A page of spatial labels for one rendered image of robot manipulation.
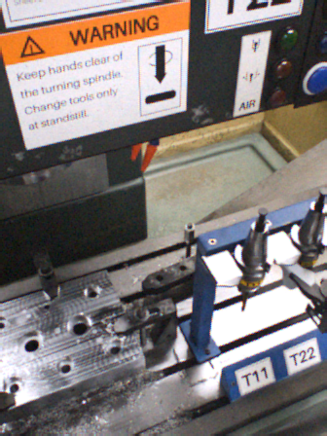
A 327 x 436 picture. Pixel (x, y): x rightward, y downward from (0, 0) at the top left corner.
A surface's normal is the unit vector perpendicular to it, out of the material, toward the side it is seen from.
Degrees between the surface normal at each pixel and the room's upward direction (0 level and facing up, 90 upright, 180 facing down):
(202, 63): 90
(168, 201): 0
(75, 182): 91
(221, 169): 0
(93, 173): 90
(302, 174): 24
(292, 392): 0
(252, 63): 90
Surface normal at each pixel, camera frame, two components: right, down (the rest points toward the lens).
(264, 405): 0.00, -0.70
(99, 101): 0.40, 0.66
